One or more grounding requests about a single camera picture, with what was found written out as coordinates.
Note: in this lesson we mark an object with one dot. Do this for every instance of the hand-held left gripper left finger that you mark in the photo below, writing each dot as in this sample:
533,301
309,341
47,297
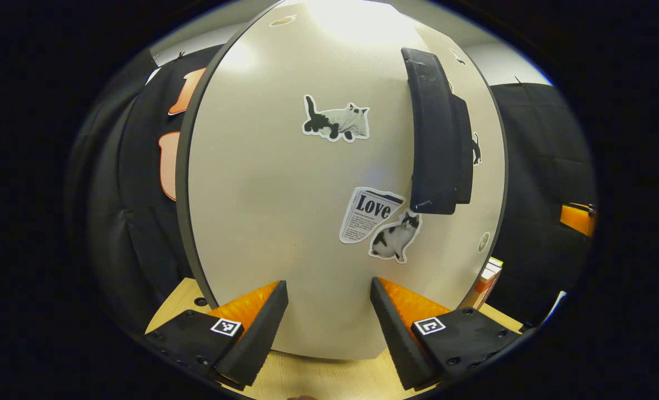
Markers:
257,339

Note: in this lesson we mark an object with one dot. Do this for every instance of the white shoe cabinet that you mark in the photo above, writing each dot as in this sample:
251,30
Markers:
181,178

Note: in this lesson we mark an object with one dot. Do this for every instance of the white cabinet door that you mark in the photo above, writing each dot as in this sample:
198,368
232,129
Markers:
262,194
487,183

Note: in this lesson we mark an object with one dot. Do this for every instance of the black backdrop cloth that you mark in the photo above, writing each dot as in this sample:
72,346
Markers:
534,166

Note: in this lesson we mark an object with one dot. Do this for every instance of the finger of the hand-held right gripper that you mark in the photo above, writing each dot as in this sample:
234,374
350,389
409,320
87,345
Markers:
576,218

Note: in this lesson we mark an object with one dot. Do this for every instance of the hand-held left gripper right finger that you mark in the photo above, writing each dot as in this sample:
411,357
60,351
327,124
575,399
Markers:
396,339

